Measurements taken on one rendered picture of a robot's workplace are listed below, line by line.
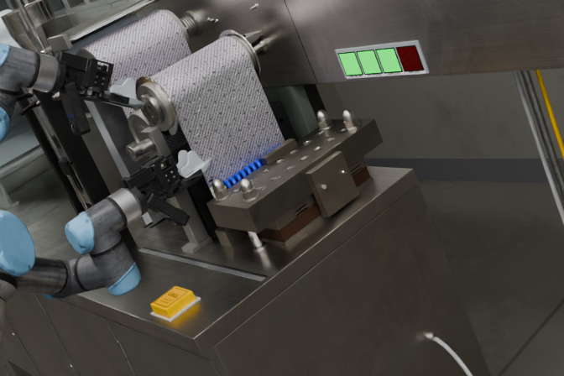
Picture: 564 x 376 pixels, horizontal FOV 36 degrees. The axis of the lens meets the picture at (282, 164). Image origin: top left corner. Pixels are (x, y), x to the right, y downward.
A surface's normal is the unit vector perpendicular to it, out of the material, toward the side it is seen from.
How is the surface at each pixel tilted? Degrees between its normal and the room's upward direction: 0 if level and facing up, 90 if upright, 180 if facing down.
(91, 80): 90
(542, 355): 0
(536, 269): 0
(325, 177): 90
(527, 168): 90
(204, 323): 0
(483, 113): 90
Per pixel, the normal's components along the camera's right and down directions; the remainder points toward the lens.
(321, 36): -0.71, 0.49
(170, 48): 0.61, 0.06
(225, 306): -0.37, -0.87
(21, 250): 0.89, -0.37
